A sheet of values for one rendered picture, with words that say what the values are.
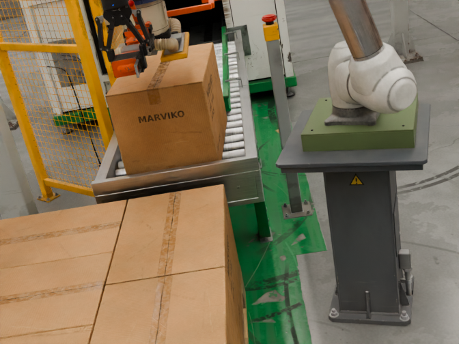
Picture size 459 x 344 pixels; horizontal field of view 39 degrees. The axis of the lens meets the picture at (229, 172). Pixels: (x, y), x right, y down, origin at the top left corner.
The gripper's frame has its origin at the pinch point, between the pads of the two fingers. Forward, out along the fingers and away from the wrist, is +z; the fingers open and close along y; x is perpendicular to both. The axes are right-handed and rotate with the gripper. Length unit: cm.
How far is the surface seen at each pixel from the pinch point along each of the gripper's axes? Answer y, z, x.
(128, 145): 19, 49, -58
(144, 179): 15, 62, -51
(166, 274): 2, 67, 15
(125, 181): 23, 62, -51
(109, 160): 34, 62, -77
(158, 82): 2, 27, -64
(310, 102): -76, 122, -268
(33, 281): 49, 67, 6
